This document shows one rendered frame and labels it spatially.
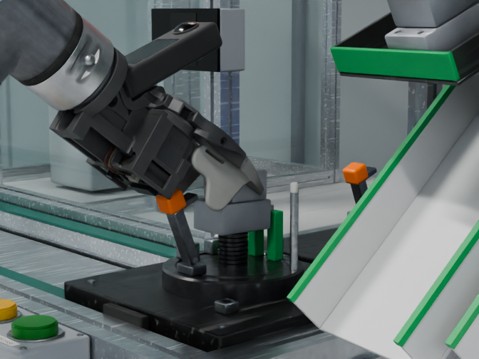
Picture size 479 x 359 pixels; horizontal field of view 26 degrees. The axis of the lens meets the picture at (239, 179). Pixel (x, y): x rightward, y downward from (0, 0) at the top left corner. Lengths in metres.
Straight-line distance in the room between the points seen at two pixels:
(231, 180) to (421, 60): 0.30
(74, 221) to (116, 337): 0.58
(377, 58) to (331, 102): 1.53
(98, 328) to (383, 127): 3.67
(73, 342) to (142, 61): 0.25
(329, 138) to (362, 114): 2.18
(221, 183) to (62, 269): 0.42
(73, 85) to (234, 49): 0.35
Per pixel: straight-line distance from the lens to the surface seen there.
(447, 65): 0.71
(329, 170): 2.31
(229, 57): 1.17
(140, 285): 1.03
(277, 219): 1.03
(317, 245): 1.20
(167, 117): 0.91
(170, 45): 0.92
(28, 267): 1.35
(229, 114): 1.24
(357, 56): 0.78
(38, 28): 0.83
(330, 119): 2.30
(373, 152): 4.53
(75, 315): 0.98
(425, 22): 0.73
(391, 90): 4.54
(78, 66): 0.85
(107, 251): 1.36
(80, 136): 0.88
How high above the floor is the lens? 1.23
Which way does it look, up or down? 9 degrees down
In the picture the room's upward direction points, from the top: straight up
